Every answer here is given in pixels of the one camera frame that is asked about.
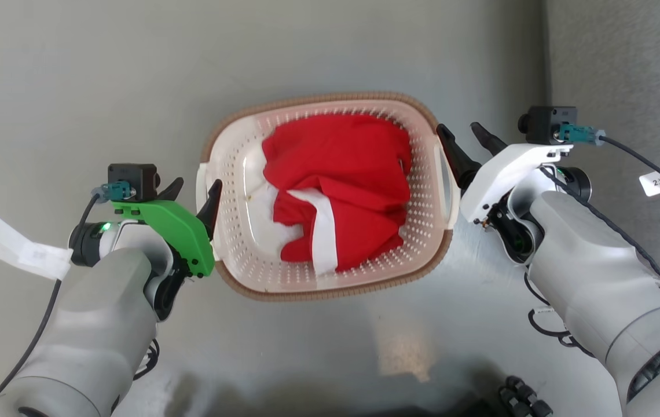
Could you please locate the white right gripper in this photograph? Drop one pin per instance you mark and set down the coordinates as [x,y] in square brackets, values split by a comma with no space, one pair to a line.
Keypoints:
[509,171]

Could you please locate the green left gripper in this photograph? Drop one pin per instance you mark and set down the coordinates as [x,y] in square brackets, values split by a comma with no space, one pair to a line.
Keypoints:
[182,231]

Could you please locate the cream perforated laundry basket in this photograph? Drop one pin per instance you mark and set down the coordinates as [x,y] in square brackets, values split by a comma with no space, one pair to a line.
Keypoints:
[237,174]

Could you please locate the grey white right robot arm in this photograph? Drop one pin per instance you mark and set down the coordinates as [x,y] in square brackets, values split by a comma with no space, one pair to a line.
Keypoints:
[596,278]

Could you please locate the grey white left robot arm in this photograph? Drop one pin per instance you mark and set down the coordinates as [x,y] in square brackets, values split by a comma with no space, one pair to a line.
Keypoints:
[92,324]

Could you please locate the black ribbed robot base conduit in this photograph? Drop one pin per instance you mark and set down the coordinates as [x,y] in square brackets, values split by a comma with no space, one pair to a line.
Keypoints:
[524,397]

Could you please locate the red garment with white stripe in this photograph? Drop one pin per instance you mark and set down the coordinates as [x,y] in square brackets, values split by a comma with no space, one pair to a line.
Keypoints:
[341,162]

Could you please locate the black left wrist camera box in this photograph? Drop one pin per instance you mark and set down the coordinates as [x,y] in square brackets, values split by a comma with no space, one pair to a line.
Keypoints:
[133,175]

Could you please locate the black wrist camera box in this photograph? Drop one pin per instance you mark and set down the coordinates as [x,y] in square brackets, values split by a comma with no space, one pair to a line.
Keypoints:
[133,175]
[547,124]

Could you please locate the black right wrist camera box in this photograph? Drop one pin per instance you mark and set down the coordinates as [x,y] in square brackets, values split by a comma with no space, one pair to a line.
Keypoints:
[547,124]

